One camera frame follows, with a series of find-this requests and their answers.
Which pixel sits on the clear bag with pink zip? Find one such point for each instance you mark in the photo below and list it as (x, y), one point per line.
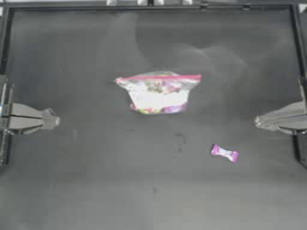
(159, 85)

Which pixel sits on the purple candy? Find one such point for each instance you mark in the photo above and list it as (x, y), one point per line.
(224, 153)

